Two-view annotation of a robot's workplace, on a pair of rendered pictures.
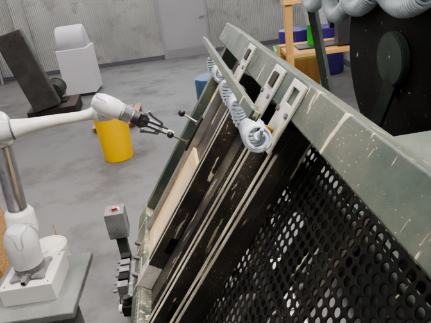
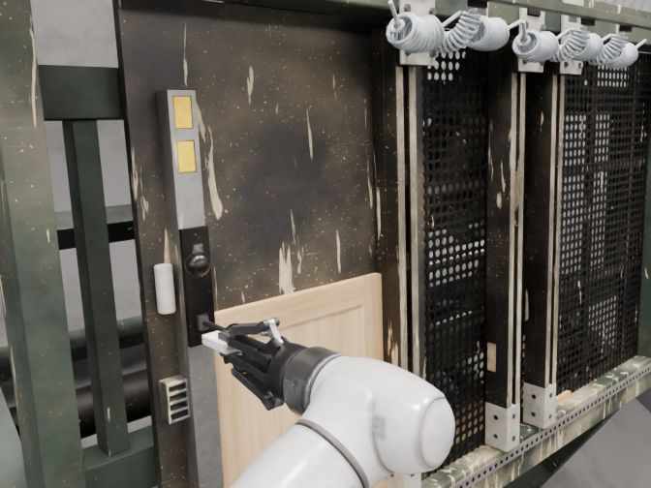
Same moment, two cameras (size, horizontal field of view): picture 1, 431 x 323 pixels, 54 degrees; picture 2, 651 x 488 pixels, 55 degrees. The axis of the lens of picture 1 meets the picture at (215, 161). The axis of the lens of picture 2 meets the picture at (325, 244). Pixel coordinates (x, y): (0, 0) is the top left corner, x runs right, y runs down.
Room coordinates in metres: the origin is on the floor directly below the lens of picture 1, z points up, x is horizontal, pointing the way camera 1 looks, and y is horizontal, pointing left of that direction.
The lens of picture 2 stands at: (2.54, 0.74, 2.14)
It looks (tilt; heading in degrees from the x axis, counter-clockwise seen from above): 35 degrees down; 223
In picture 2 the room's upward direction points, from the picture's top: 24 degrees clockwise
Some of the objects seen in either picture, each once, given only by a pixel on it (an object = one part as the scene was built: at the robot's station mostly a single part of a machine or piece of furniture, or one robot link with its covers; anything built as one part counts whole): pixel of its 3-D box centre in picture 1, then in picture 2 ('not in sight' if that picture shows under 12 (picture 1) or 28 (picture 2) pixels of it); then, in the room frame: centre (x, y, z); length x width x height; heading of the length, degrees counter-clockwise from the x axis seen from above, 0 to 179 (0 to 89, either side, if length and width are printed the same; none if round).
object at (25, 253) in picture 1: (22, 244); not in sight; (1.87, 1.07, 1.02); 0.18 x 0.16 x 0.22; 19
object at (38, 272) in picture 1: (29, 268); not in sight; (1.84, 1.06, 0.88); 0.22 x 0.18 x 0.06; 2
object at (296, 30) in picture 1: (311, 50); not in sight; (8.40, -2.19, 0.45); 1.24 x 0.78 x 0.91; 91
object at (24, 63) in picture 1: (43, 72); not in sight; (7.89, 2.92, 0.84); 1.02 x 1.00 x 1.67; 90
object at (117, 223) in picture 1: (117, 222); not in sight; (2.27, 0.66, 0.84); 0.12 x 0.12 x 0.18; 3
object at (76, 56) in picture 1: (77, 59); not in sight; (9.42, 2.68, 0.73); 0.74 x 0.66 x 1.47; 0
